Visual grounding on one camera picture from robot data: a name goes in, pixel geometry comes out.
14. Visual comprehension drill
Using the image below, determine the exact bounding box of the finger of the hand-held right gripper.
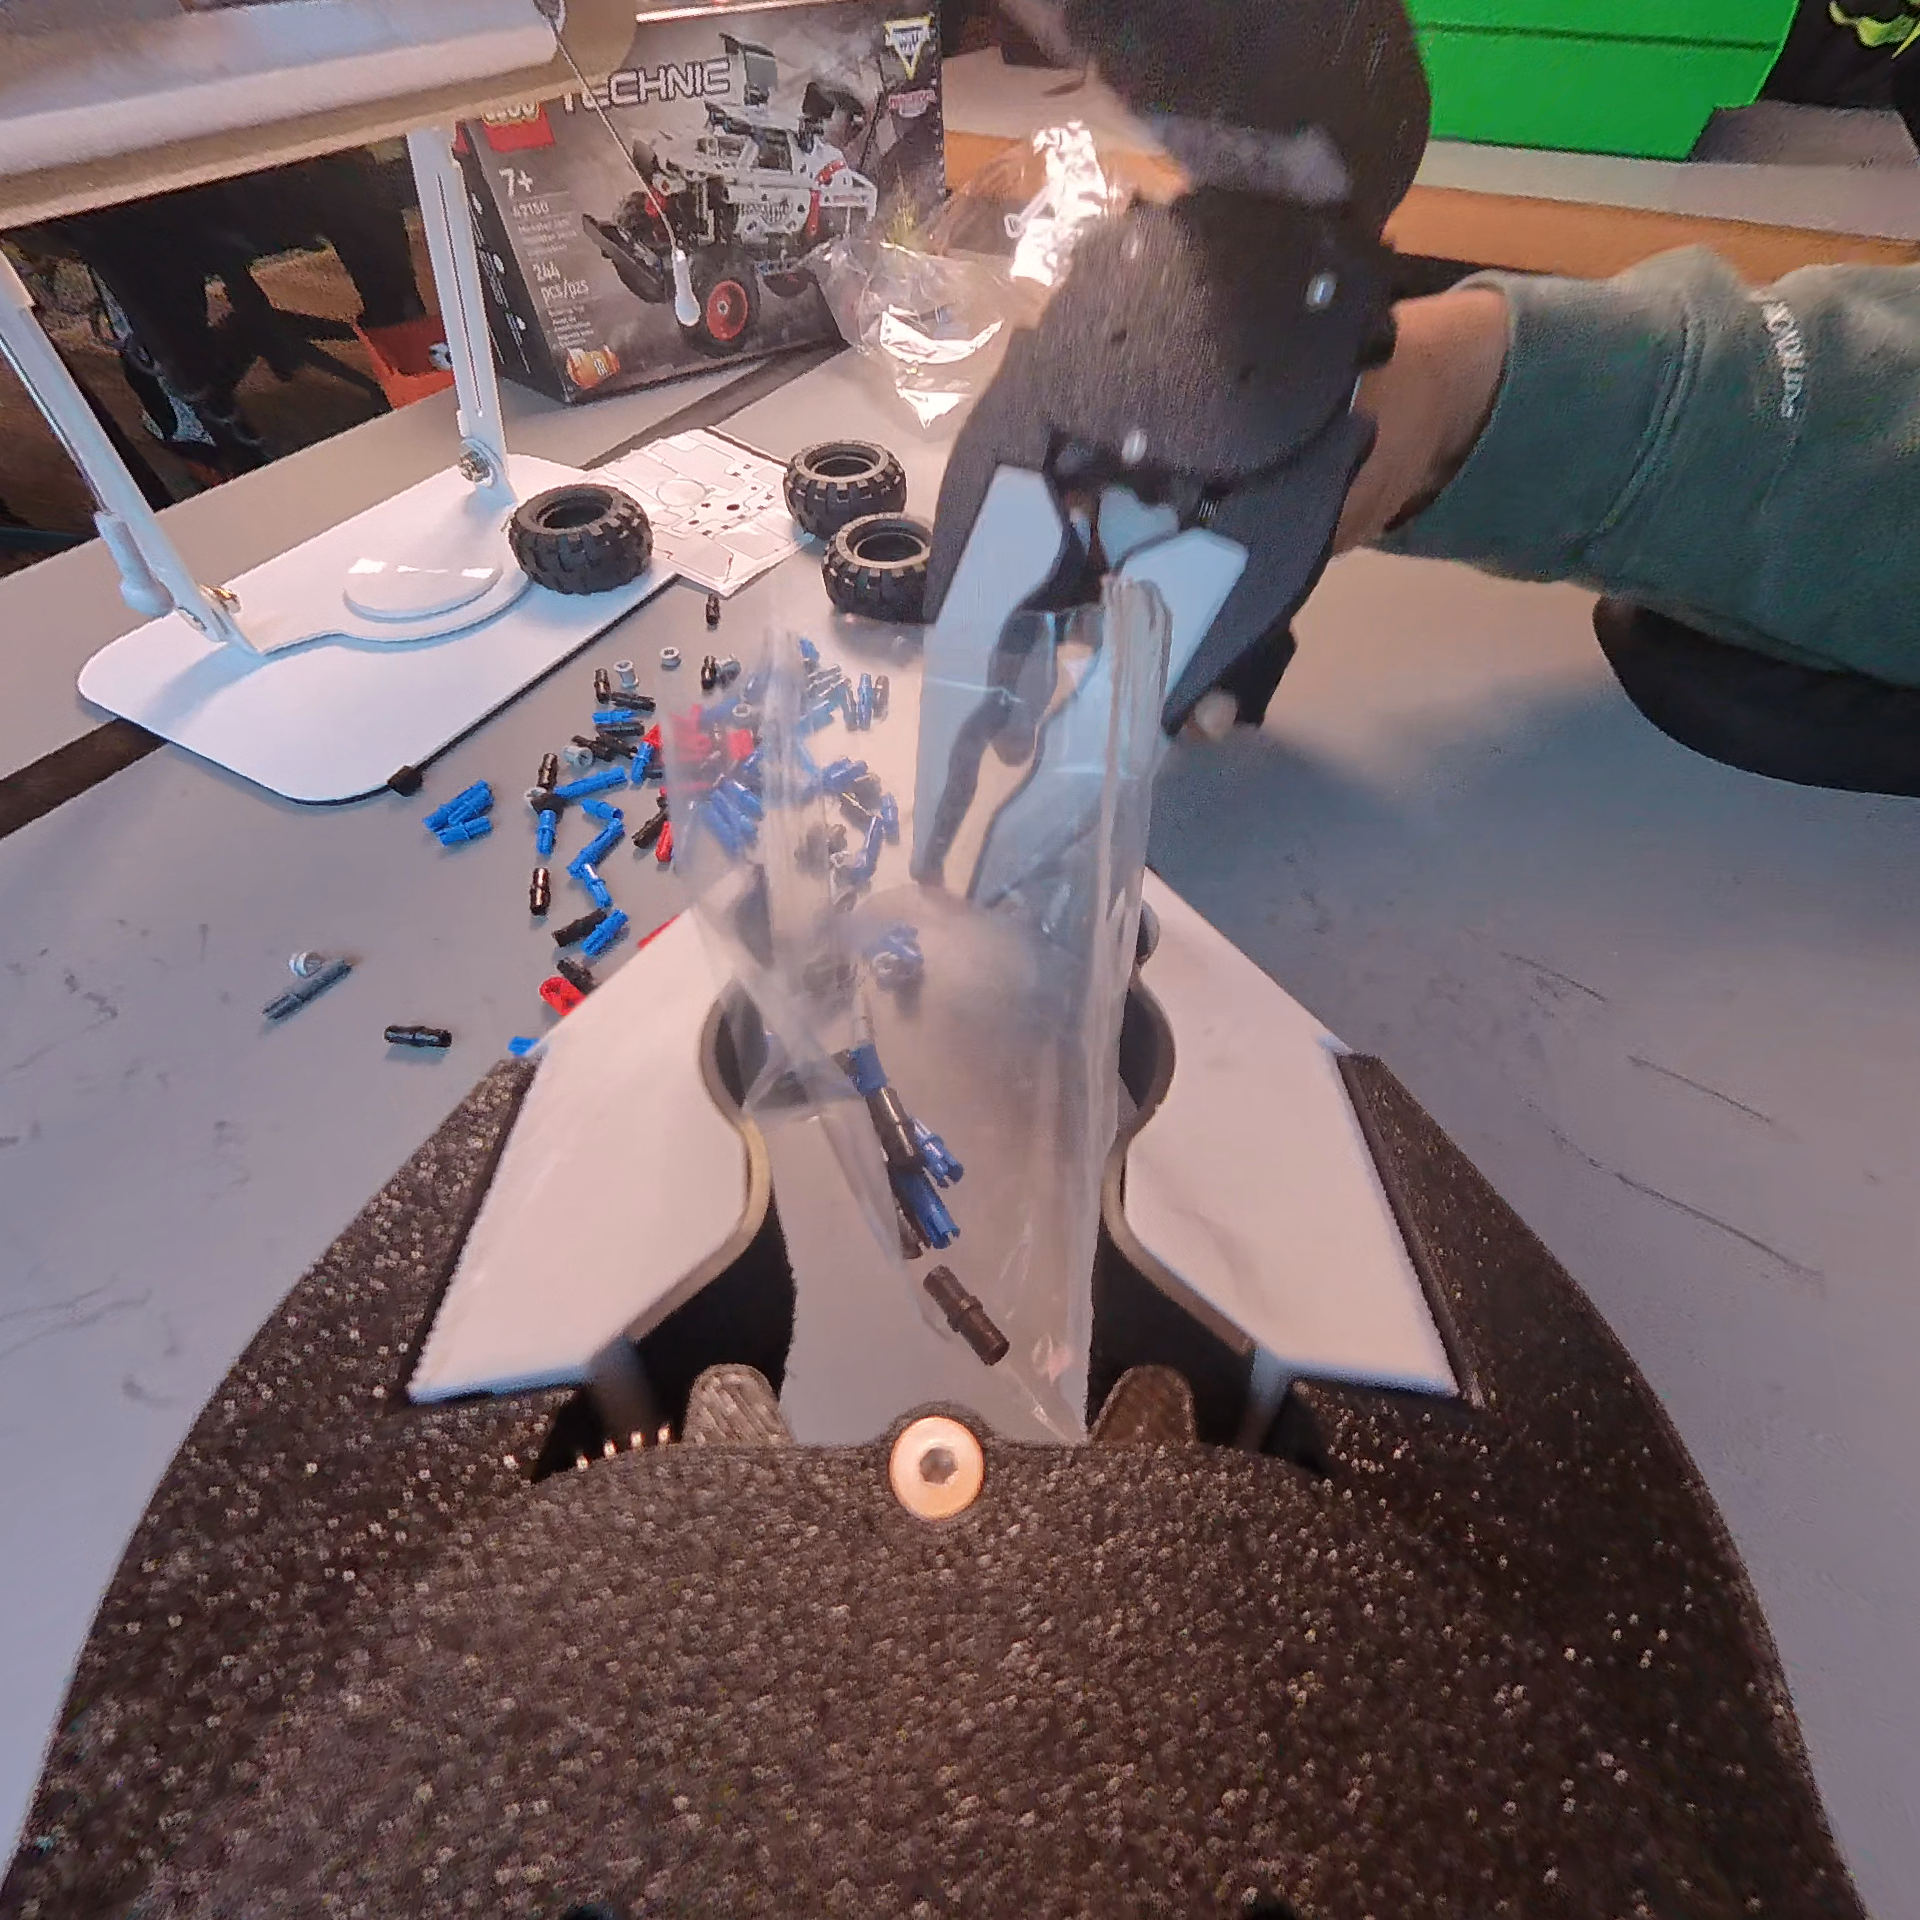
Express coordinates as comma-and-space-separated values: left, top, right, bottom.
917, 479, 1100, 889
993, 535, 1251, 905

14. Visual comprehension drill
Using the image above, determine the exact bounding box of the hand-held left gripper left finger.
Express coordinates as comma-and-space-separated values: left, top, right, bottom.
400, 931, 794, 1413

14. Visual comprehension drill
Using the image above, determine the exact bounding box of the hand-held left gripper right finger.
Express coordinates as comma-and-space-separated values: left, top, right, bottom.
1112, 871, 1465, 1413

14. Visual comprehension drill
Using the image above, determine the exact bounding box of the clear plastic bag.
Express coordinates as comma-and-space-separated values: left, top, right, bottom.
811, 135, 1039, 423
676, 572, 1177, 1443

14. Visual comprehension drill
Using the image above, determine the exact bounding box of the small cluster of toy pins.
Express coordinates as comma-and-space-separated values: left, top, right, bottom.
842, 1035, 1010, 1369

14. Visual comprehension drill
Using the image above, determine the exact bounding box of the large pile of toy pins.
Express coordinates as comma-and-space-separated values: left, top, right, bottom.
420, 647, 903, 1059

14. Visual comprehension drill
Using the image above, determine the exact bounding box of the person's right forearm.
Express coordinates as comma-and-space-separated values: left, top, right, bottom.
1396, 241, 1920, 602

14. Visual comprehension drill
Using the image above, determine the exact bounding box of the grey desk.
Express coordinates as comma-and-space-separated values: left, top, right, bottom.
0, 332, 1920, 1920

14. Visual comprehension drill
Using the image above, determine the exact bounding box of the white desk lamp stand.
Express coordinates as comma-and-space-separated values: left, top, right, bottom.
0, 0, 811, 806

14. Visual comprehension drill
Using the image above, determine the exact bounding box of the person's right hand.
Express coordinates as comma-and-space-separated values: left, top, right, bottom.
1336, 285, 1520, 559

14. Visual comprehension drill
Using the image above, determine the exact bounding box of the black toy tyre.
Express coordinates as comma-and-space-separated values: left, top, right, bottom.
825, 513, 938, 625
787, 441, 913, 537
506, 479, 653, 591

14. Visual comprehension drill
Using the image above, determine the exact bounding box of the crumpled clear plastic bag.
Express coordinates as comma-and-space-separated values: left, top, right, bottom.
811, 135, 1039, 423

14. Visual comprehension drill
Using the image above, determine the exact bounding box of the white sticker sheet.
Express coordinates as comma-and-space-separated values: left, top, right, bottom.
602, 428, 807, 597

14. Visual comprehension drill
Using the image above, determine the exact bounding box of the green storage bin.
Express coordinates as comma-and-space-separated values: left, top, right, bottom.
1405, 0, 1801, 158

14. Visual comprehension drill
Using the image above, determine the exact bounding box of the toy truck set box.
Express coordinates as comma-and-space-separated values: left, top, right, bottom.
451, 0, 946, 407

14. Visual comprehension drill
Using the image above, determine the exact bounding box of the black padded armrest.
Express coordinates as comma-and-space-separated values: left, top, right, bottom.
1591, 594, 1920, 797

